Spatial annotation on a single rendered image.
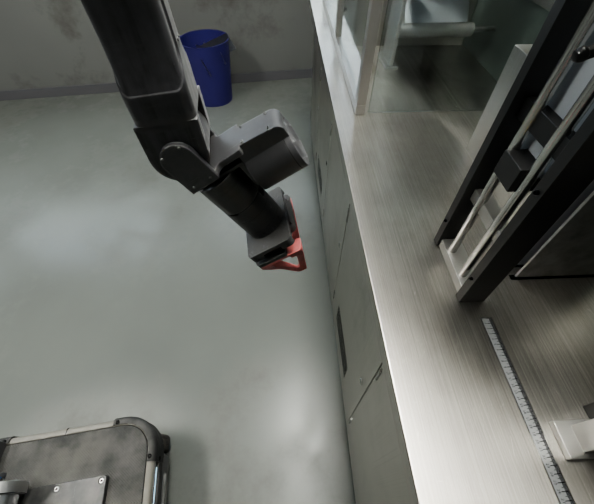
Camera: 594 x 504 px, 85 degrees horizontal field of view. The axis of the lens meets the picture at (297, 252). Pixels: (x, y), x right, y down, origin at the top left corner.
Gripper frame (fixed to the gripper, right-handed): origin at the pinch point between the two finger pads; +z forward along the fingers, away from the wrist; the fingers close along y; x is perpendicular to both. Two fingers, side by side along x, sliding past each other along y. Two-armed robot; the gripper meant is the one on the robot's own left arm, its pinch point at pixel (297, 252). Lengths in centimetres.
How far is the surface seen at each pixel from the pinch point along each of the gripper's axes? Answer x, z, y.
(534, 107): -37.6, 0.1, 4.7
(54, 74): 187, -6, 297
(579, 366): -32, 35, -21
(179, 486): 92, 68, -19
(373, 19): -32, 5, 64
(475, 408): -14.0, 24.8, -24.0
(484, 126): -45, 32, 37
